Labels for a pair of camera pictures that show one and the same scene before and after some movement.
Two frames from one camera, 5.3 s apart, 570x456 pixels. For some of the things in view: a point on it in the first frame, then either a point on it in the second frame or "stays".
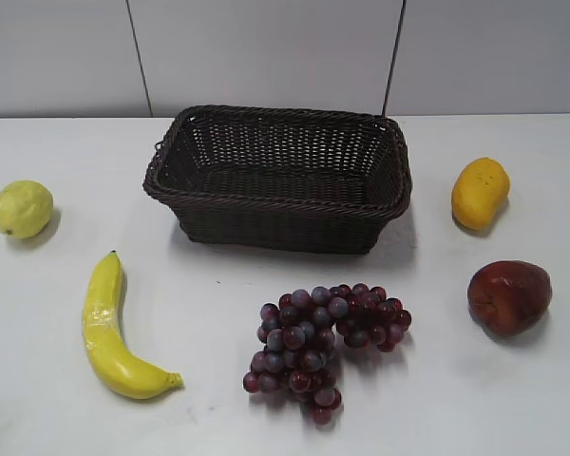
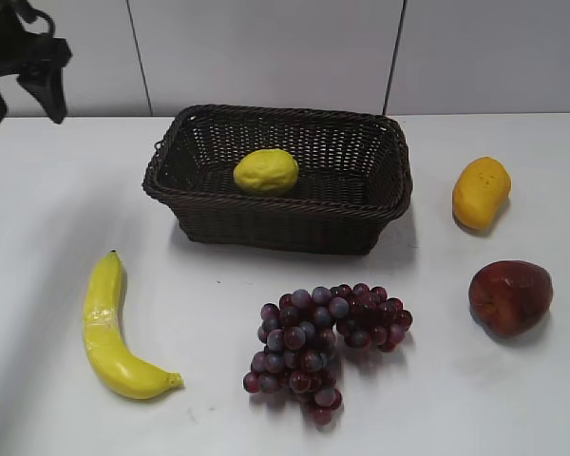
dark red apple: x=506 y=297 stays
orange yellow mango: x=479 y=193 stays
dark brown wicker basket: x=280 y=180 stays
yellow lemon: x=23 y=209 to x=266 y=171
